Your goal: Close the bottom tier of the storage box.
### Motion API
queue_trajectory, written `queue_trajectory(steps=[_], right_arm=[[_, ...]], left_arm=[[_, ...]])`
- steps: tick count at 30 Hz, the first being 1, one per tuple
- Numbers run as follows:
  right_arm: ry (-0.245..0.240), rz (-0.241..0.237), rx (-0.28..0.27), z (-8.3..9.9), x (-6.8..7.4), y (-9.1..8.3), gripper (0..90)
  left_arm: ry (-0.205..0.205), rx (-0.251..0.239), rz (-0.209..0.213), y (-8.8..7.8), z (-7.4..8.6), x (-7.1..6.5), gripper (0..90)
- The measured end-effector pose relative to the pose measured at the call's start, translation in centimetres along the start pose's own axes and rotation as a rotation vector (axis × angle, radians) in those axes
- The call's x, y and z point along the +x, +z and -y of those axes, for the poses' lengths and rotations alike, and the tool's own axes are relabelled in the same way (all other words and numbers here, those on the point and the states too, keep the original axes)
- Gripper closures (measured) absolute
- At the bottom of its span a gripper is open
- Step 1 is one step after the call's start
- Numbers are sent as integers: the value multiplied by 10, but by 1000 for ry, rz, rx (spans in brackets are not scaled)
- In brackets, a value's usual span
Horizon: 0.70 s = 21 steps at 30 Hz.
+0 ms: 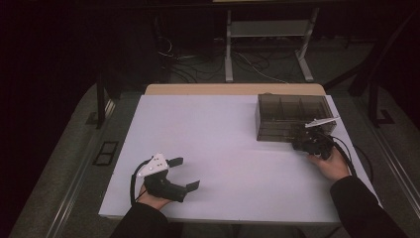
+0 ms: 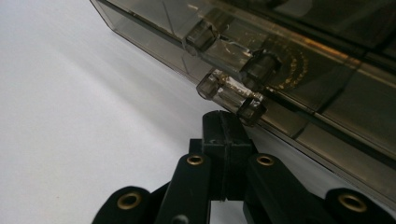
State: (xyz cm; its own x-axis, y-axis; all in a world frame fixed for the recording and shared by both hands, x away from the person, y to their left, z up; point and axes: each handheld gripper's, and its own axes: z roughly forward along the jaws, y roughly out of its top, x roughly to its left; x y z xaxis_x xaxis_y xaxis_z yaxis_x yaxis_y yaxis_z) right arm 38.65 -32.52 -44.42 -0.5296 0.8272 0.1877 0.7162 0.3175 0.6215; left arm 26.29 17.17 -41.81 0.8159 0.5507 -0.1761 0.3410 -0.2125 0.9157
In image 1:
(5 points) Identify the person's right hand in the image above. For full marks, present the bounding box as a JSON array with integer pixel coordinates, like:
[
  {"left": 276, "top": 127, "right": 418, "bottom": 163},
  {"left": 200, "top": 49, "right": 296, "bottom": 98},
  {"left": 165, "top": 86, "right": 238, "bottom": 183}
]
[{"left": 306, "top": 146, "right": 352, "bottom": 185}]

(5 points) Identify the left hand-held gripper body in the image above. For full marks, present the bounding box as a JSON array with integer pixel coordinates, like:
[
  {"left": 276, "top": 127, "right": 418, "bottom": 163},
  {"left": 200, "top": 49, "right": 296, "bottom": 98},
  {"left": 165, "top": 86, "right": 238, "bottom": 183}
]
[{"left": 137, "top": 152, "right": 188, "bottom": 203}]

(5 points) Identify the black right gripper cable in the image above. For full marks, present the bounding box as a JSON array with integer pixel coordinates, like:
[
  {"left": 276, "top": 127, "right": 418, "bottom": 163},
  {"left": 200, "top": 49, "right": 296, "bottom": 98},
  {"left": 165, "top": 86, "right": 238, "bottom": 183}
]
[{"left": 328, "top": 134, "right": 359, "bottom": 177}]

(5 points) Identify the tangle of black floor cables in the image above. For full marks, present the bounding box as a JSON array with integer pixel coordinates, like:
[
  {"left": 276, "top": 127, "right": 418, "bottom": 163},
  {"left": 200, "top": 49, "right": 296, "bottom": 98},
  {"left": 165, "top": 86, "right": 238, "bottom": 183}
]
[{"left": 155, "top": 34, "right": 298, "bottom": 84}]

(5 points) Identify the smoky clear drawer organizer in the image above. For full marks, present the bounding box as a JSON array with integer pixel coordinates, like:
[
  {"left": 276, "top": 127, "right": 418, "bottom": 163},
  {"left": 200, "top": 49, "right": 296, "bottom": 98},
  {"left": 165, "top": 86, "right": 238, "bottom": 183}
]
[{"left": 255, "top": 93, "right": 338, "bottom": 144}]

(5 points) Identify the black metal stand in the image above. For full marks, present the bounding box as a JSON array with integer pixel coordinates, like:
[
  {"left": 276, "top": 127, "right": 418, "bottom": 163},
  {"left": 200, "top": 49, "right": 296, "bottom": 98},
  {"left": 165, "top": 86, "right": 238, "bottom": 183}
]
[
  {"left": 86, "top": 63, "right": 124, "bottom": 131},
  {"left": 323, "top": 9, "right": 420, "bottom": 129}
]

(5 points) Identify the white floor cable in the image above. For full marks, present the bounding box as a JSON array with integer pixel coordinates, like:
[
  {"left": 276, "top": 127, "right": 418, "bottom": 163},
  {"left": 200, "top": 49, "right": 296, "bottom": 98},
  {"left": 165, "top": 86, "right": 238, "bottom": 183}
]
[{"left": 235, "top": 51, "right": 289, "bottom": 84}]

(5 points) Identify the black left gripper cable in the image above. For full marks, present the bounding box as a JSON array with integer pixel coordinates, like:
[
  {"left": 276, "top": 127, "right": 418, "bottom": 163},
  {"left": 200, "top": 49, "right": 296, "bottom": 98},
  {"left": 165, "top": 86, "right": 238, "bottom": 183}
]
[{"left": 129, "top": 158, "right": 153, "bottom": 207}]

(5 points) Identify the person's left hand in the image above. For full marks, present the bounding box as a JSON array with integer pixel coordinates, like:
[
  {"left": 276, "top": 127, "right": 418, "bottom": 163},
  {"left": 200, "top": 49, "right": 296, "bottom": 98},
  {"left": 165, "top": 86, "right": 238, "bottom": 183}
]
[{"left": 136, "top": 184, "right": 173, "bottom": 211}]

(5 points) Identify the white metal desk frame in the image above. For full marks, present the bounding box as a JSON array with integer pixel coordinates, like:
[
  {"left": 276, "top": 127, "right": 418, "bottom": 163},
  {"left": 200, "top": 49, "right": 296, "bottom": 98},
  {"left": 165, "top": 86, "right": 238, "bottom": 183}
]
[{"left": 224, "top": 7, "right": 321, "bottom": 83}]

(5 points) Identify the thin black cable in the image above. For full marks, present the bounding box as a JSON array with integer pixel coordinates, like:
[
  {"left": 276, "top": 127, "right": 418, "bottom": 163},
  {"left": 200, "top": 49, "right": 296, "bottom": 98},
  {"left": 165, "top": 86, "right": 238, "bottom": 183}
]
[{"left": 354, "top": 144, "right": 375, "bottom": 183}]

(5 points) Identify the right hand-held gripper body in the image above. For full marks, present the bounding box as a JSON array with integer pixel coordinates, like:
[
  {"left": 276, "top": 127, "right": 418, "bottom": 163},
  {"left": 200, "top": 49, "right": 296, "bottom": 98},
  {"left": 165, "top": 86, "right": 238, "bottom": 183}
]
[{"left": 302, "top": 115, "right": 341, "bottom": 161}]

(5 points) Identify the black floor socket box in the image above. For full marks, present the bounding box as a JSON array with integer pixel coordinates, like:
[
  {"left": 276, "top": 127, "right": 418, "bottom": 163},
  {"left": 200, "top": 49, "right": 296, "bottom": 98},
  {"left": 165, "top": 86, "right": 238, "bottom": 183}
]
[{"left": 92, "top": 140, "right": 120, "bottom": 167}]

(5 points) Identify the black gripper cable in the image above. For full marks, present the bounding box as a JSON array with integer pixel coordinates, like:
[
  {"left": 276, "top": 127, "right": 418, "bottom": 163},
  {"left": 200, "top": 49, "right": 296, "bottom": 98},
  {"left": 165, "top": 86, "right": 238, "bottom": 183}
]
[
  {"left": 328, "top": 134, "right": 359, "bottom": 177},
  {"left": 129, "top": 158, "right": 153, "bottom": 207}
]

